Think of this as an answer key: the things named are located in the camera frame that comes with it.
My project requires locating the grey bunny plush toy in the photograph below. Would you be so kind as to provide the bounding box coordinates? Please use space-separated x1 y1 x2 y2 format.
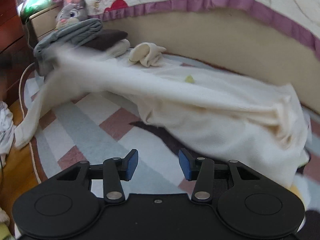
56 3 88 29

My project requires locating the dark brown folded cloth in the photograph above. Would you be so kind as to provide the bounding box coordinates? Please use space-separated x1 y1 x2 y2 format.
82 29 128 51

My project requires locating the beige nightstand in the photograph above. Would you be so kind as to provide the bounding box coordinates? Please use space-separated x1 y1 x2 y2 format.
27 5 61 40

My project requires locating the red-brown wooden drawer cabinet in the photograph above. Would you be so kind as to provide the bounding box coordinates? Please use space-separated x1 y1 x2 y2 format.
1 0 33 106

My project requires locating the white cable on floor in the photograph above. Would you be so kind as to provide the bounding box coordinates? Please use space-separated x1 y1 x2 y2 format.
18 61 42 184

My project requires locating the grey folded towel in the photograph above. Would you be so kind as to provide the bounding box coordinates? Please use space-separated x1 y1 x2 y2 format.
33 18 103 76

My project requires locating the pale blue crumpled cloth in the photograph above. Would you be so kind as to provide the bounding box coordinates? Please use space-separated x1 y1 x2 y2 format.
0 101 15 168

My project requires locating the cream white garment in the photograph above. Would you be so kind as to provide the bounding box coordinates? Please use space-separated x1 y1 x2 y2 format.
15 44 309 187

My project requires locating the green plastic bag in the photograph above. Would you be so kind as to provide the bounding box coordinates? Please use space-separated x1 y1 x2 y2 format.
20 0 53 20

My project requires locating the cream folded cloth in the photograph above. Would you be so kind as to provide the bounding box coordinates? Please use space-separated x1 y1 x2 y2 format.
106 39 131 58

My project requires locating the beige bed base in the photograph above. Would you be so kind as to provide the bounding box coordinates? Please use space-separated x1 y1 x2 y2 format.
104 9 319 111

